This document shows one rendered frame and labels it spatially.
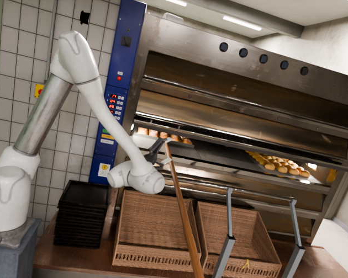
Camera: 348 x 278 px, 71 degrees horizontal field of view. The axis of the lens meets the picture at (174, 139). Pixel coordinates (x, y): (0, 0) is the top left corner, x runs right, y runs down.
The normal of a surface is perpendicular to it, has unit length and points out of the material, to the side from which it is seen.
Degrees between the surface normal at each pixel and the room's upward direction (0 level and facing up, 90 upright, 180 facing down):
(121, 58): 90
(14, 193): 76
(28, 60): 90
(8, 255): 90
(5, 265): 90
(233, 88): 70
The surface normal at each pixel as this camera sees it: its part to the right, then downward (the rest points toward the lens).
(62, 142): 0.12, 0.29
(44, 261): 0.25, -0.94
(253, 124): 0.20, -0.05
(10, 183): 0.62, -0.11
